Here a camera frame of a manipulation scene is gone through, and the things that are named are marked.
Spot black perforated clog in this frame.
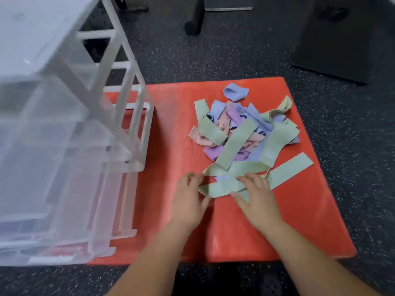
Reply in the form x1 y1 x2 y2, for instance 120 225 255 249
259 268 292 296

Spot black straps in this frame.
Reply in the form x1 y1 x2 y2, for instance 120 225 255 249
318 6 350 22

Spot clear plastic drawer unit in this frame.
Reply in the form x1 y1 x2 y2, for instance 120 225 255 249
0 0 155 173

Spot red soft plyo box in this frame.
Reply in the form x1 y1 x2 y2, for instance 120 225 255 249
88 76 358 266

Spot black exercise mat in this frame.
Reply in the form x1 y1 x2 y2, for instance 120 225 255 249
291 0 395 85

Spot person's left forearm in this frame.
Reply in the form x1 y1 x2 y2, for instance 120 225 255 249
106 222 200 296

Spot person's right hand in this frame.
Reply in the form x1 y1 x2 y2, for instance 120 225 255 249
230 173 283 235

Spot person's right forearm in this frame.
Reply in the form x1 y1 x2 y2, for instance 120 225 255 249
262 220 382 296

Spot pile of mixed resistance bands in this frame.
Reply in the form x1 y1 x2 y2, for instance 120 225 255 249
188 83 300 182

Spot black foam roller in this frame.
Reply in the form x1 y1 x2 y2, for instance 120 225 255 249
184 0 206 36

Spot black ski machine with stand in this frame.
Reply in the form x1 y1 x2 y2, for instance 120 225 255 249
203 0 253 12

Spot person's left hand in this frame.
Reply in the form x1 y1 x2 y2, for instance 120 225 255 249
168 171 213 233

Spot translucent plastic drawer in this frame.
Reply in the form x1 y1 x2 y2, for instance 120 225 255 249
0 118 133 244
89 163 139 240
0 144 117 266
0 74 92 218

